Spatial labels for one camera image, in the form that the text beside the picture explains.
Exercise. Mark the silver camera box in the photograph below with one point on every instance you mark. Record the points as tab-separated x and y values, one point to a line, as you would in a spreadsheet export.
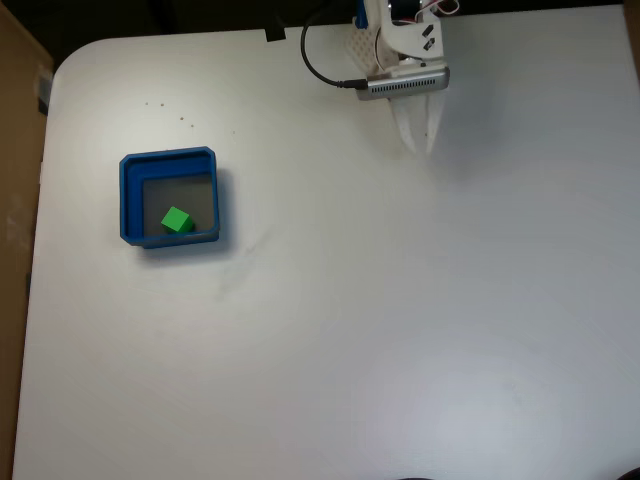
405	85

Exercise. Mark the black tape piece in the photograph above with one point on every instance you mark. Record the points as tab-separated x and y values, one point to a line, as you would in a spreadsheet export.
275	34

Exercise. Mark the blue open box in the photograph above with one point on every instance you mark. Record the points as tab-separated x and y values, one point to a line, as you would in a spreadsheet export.
131	200

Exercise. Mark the large brown cardboard panel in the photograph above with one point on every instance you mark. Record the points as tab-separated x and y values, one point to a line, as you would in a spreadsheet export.
17	200

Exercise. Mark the green cube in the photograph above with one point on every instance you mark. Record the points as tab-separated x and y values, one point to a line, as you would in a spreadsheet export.
176	219

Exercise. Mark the blue table clamp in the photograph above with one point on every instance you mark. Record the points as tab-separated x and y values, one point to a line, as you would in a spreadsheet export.
360	17

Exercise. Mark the white perforated base plate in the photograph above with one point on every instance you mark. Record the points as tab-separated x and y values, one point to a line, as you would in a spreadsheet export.
362	47

